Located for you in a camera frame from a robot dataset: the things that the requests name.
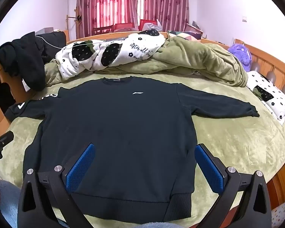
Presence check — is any wooden bed frame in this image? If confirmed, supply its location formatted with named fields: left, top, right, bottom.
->
left=0, top=30, right=285, bottom=219

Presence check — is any green fleece duvet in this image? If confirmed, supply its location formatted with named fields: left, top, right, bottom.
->
left=45, top=37, right=249, bottom=87

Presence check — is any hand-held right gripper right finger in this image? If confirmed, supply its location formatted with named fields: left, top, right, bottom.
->
left=194, top=143, right=273, bottom=228

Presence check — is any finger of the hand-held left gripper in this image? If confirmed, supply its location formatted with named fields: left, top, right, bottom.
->
left=0, top=128, right=15, bottom=148

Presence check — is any purple plush toy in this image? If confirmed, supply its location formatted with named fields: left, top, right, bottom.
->
left=228, top=43, right=252, bottom=73

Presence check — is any white floral printed pillow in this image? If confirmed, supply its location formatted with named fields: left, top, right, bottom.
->
left=247, top=71, right=285, bottom=126

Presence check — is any black jacket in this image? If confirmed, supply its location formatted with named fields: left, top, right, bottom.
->
left=0, top=31, right=67, bottom=91

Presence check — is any white floral printed quilt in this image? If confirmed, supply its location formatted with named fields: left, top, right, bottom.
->
left=56, top=29, right=165, bottom=81

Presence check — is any white star print cloth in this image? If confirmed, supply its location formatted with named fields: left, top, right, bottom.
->
left=271, top=199, right=285, bottom=228

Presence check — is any red striped curtain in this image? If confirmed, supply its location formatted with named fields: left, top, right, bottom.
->
left=76, top=0, right=190, bottom=35

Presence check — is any geometric patterned cushion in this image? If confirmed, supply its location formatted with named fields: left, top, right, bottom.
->
left=167, top=30, right=202, bottom=41

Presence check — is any black sweatshirt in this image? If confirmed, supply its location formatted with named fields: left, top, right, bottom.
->
left=5, top=77, right=260, bottom=224

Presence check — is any wooden coat rack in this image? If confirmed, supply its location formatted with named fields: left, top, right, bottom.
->
left=66, top=7, right=82, bottom=32

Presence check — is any person's light blue clothing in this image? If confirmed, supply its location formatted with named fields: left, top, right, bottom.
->
left=0, top=179, right=23, bottom=228

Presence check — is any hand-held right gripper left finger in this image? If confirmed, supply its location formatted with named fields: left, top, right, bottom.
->
left=17, top=143, right=96, bottom=228

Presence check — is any white plastic bag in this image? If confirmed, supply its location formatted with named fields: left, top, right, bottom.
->
left=142, top=20, right=162, bottom=32

